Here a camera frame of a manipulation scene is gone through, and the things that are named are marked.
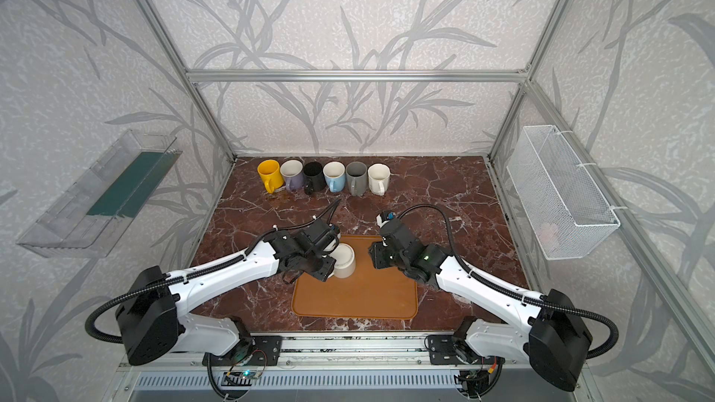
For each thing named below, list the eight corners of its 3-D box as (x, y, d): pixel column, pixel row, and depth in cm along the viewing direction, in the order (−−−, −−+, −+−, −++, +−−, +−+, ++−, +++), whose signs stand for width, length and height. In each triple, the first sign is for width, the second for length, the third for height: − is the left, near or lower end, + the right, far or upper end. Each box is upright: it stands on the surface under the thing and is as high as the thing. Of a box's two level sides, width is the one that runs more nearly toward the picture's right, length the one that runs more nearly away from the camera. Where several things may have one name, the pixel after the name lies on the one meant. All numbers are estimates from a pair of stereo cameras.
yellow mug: (268, 198, 109) (260, 182, 101) (263, 178, 116) (255, 162, 108) (287, 192, 111) (281, 176, 104) (281, 172, 118) (275, 156, 110)
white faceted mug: (368, 204, 107) (367, 185, 98) (368, 183, 114) (368, 163, 105) (388, 204, 107) (390, 185, 98) (388, 183, 114) (389, 163, 105)
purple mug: (287, 196, 110) (282, 183, 103) (285, 175, 117) (279, 161, 110) (308, 192, 111) (303, 178, 105) (304, 171, 118) (300, 157, 112)
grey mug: (346, 202, 108) (344, 184, 99) (348, 180, 115) (346, 161, 106) (366, 202, 108) (365, 184, 99) (367, 180, 115) (366, 161, 106)
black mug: (305, 198, 109) (300, 182, 101) (309, 177, 116) (305, 161, 108) (323, 198, 109) (319, 182, 101) (326, 177, 116) (323, 161, 108)
